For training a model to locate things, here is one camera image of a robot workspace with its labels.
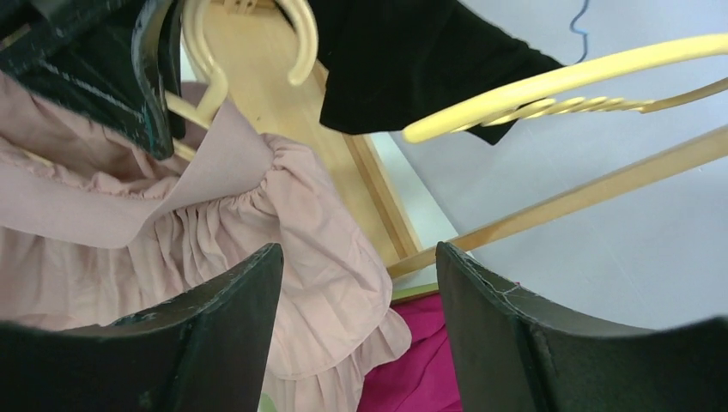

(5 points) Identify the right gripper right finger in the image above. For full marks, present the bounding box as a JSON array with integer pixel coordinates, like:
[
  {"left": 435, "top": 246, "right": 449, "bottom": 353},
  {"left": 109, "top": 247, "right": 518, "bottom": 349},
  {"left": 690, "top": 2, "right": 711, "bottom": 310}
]
[{"left": 436, "top": 242, "right": 727, "bottom": 411}]

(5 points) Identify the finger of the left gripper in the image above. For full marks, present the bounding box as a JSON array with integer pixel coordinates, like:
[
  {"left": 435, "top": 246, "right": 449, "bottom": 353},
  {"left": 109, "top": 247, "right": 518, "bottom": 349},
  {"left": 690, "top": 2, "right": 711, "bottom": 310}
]
[{"left": 1, "top": 0, "right": 185, "bottom": 160}]

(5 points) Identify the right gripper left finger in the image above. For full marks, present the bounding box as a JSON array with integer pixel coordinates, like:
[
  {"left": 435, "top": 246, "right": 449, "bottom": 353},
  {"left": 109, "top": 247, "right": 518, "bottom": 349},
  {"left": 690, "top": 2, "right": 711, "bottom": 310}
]
[{"left": 1, "top": 243, "right": 283, "bottom": 411}]

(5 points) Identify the magenta pleated skirt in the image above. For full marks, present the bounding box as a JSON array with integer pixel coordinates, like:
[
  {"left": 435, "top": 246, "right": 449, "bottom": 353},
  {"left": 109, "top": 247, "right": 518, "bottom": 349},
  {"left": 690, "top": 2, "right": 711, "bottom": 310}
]
[{"left": 355, "top": 281, "right": 521, "bottom": 412}]

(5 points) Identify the light pink skirt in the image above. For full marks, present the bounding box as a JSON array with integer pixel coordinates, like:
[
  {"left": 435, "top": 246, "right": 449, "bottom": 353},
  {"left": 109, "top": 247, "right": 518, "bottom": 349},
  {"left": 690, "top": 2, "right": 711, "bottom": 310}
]
[{"left": 1, "top": 76, "right": 411, "bottom": 411}]

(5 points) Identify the dark striped garment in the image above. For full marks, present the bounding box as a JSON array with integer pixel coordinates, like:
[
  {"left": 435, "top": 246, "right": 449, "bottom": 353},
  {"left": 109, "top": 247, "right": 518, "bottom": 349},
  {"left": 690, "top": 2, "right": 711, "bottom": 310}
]
[{"left": 310, "top": 0, "right": 560, "bottom": 135}]

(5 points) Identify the light blue hanger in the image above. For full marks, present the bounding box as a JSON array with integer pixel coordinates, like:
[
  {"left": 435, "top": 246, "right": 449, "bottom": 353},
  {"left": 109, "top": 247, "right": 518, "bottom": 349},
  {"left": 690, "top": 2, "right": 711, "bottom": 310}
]
[{"left": 568, "top": 0, "right": 591, "bottom": 64}]

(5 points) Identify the olive green plastic basket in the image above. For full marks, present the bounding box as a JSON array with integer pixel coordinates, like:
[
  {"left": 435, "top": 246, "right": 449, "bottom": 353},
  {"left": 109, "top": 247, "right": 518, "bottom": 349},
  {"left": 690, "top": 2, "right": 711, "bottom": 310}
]
[{"left": 258, "top": 282, "right": 439, "bottom": 412}]

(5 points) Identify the wooden clothes rack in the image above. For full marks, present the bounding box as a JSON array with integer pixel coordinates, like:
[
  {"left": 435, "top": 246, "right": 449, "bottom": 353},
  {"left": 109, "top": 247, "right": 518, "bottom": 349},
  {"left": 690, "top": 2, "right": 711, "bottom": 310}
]
[{"left": 181, "top": 1, "right": 727, "bottom": 279}]

